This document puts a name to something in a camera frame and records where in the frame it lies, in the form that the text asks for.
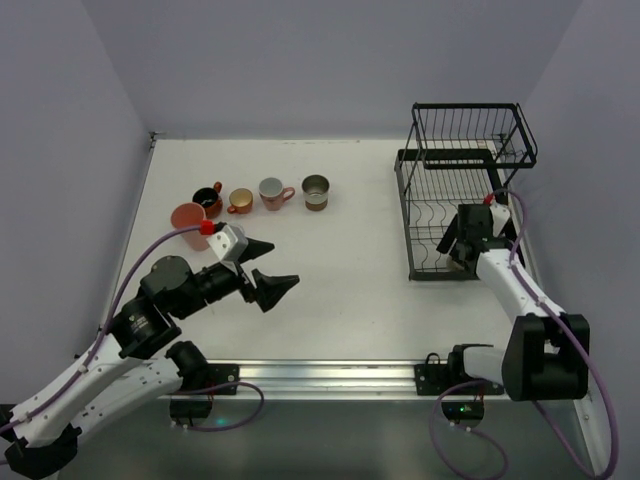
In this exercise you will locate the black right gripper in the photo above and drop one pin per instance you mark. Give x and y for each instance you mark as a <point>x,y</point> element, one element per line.
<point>461,248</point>

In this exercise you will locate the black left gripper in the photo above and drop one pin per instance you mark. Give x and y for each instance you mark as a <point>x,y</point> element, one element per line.
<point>245,282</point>

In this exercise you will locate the orange glazed mug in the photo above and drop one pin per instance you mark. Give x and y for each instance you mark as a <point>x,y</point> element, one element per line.
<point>240,201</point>

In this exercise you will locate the peach floral mug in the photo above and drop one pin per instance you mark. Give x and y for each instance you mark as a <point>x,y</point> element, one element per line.
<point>274,194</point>

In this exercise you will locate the dark red black mug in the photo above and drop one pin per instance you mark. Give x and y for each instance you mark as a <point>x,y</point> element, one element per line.
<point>209,198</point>

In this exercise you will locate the tall pink plastic cup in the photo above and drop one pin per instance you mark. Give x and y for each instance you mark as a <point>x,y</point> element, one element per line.
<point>188,215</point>

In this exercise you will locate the brown white ceramic cup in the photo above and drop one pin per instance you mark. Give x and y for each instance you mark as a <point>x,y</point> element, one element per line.
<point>315,192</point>

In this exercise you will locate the speckled beige small cup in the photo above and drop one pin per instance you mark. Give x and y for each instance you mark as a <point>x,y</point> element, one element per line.
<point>453,266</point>

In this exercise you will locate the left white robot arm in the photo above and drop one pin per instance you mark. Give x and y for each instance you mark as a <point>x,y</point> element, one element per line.
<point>136,357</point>

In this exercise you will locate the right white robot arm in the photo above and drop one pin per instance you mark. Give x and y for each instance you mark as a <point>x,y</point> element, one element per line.
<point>543,359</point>

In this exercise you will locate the left black controller box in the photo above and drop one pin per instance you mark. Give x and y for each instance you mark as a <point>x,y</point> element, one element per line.
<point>188,412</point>

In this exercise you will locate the black controller box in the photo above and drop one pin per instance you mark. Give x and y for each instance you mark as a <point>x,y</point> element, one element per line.
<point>466,413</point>
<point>188,412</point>

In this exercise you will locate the right black controller box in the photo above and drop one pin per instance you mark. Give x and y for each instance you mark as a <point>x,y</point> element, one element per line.
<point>466,413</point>

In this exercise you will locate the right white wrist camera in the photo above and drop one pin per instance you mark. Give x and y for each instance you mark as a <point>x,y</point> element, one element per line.
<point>500,213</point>

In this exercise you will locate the black wire dish rack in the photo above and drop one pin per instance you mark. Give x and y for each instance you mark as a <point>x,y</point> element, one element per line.
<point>455,153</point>

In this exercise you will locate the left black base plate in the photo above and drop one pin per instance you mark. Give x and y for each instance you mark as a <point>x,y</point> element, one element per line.
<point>211,375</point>

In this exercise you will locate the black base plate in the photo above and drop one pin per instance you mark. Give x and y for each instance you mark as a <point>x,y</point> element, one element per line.
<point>211,375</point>
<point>434,376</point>

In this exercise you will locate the aluminium mounting rail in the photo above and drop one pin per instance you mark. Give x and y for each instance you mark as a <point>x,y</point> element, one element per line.
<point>300,380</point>

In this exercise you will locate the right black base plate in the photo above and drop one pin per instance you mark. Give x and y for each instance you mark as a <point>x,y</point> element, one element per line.
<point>434,376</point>

